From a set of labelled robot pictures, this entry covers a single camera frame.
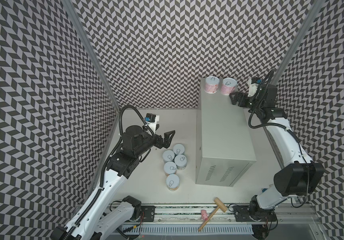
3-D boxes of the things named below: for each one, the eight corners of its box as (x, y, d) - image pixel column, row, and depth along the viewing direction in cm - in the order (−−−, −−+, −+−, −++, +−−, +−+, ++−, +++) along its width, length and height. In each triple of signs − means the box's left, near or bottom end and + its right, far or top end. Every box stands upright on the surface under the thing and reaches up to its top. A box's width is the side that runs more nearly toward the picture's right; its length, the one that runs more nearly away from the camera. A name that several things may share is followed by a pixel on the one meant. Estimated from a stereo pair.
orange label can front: (165, 191, 80) (165, 189, 77) (166, 176, 85) (166, 173, 82) (179, 191, 80) (179, 189, 77) (179, 176, 85) (179, 173, 82)
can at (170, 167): (162, 171, 86) (162, 169, 83) (167, 162, 90) (166, 159, 87) (173, 176, 85) (173, 173, 82) (177, 166, 88) (177, 163, 85)
